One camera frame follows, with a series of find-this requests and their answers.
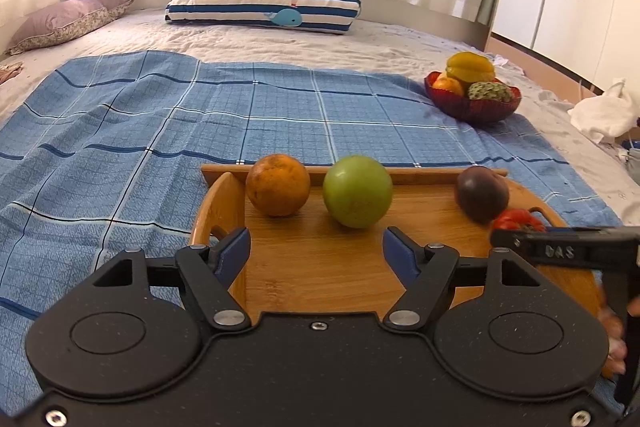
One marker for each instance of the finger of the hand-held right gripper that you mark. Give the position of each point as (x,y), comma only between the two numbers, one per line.
(515,238)

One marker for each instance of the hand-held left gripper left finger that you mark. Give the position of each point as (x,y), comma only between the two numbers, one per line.
(235,254)

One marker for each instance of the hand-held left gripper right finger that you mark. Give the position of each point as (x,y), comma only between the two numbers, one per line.
(400,257)

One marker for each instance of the red ribbed tomato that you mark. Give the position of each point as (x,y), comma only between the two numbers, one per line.
(517,219)

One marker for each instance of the dark purple passion fruit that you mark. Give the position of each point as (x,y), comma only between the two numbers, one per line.
(480,194)

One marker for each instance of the wooden serving tray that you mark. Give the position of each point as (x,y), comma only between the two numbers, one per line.
(325,267)

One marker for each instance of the green round citrus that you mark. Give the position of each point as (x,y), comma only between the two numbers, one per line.
(357,192)

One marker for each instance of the brownish orange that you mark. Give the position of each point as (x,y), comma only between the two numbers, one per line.
(277,184)

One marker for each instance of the person's right hand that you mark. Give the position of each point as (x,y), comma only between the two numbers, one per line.
(615,347)

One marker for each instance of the grey-blue cloth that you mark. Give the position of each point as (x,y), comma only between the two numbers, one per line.
(632,164)

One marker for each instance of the white crumpled cloth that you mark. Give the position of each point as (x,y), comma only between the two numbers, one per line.
(605,109)

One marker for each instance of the red glass bowl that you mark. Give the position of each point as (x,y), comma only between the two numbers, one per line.
(472,104)

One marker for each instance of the green custard apple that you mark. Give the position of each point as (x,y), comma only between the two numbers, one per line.
(490,92)

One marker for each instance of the blue plaid blanket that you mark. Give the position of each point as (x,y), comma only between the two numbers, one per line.
(125,147)

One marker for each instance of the small orange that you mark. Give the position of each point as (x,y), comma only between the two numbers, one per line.
(447,85)

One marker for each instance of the yellow starfruit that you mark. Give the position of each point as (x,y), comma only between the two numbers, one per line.
(467,66)

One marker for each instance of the light quilted bedsheet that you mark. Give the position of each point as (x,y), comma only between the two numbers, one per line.
(390,42)

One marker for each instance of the grey bed headboard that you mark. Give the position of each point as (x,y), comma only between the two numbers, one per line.
(440,19)

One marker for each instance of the striped whale pillow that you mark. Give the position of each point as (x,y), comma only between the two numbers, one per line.
(260,4)

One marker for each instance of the purple floral pillow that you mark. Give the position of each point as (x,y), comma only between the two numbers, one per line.
(65,22)

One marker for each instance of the brown clothing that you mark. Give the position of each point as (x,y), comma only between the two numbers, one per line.
(9,72)

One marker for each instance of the wooden bed side rail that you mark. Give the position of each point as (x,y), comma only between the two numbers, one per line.
(540,57)

